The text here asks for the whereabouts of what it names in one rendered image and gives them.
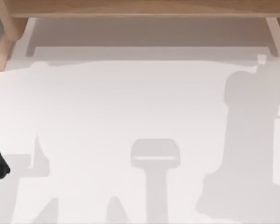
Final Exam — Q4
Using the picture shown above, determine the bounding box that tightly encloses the pulled-out wooden drawer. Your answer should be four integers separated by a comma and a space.
25, 11, 280, 58

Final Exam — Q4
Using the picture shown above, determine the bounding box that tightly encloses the wooden cupboard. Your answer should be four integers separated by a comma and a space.
0, 0, 280, 72

